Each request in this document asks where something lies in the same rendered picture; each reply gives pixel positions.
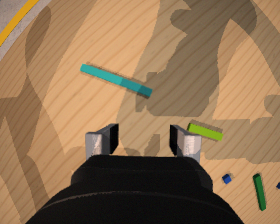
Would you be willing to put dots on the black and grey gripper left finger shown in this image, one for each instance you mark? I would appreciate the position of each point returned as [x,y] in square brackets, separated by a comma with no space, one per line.
[104,141]

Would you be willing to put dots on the turquoise rod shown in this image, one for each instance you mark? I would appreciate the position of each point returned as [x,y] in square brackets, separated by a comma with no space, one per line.
[116,80]

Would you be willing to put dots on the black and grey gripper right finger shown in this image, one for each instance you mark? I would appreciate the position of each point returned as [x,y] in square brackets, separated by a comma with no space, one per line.
[184,144]

